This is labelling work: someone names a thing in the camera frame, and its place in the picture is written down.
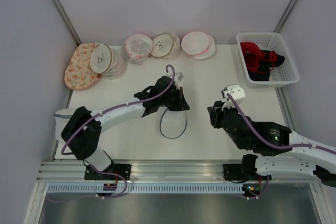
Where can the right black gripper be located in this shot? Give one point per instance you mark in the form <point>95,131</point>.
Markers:
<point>216,112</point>

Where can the white bag bra logo left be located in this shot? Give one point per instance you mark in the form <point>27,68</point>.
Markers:
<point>108,62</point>

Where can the beige bag bra logo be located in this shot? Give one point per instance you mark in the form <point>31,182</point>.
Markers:
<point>166,47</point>

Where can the white plastic basket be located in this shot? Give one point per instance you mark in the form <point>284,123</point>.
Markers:
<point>280,76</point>

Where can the right corner aluminium post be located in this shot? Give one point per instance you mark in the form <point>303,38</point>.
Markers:
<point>291,2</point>

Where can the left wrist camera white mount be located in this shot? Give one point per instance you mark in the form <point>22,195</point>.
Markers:
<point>177,79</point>

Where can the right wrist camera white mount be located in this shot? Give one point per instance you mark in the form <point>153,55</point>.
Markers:
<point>233,95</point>

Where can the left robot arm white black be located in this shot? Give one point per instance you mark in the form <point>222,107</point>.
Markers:
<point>81,130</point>

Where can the white slotted cable duct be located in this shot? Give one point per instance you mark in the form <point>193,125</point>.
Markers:
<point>155,188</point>

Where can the white bag pink zipper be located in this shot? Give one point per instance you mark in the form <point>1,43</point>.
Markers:
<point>137,48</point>

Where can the white pink trim flat bag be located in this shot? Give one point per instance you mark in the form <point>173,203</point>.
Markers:
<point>198,45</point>

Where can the white mesh bag blue zipper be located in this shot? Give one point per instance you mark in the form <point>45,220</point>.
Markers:
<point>172,124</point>

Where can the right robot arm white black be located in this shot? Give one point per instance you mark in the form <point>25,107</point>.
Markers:
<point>276,149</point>

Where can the white mesh bag blue trim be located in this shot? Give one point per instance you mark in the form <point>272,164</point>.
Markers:
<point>62,117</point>

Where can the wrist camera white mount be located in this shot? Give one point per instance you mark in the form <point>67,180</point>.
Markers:
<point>233,95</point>
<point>177,79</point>

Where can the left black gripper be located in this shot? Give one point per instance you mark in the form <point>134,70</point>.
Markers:
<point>181,104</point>

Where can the floral orange laundry bag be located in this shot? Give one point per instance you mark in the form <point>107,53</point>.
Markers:
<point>79,75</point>

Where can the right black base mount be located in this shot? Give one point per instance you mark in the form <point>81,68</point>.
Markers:
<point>232,173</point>

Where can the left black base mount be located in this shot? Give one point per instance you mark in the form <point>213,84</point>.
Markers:
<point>113,172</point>

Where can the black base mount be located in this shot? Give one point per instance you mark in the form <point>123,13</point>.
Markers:
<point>232,173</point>
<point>113,172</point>

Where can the corner aluminium post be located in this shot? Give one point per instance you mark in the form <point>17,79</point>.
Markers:
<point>66,21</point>
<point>291,2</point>

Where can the left corner aluminium post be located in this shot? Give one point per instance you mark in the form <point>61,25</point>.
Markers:
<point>66,21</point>

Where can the aluminium mounting rail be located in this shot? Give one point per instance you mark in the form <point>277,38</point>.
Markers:
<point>183,170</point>

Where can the black bra in basket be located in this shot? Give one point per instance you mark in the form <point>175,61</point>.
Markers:
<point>266,77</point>

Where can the red bra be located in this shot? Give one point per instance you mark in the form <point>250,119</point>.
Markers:
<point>256,60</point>

